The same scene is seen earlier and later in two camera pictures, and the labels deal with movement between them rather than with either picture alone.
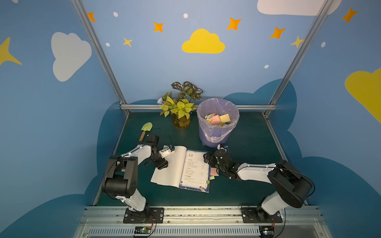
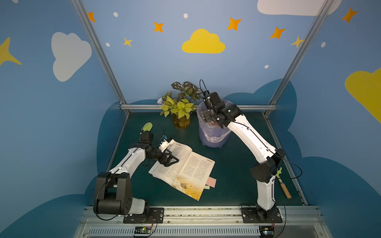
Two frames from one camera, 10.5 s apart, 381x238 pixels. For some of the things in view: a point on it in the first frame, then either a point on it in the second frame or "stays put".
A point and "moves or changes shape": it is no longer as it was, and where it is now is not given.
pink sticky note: (213, 172) to (211, 182)
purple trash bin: (216, 117) stays put
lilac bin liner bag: (216, 133) stays put
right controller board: (267, 231) stays put
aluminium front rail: (201, 222) stays put
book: (186, 169) moves or changes shape
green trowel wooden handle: (146, 127) stays put
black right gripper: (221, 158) to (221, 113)
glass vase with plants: (180, 105) stays put
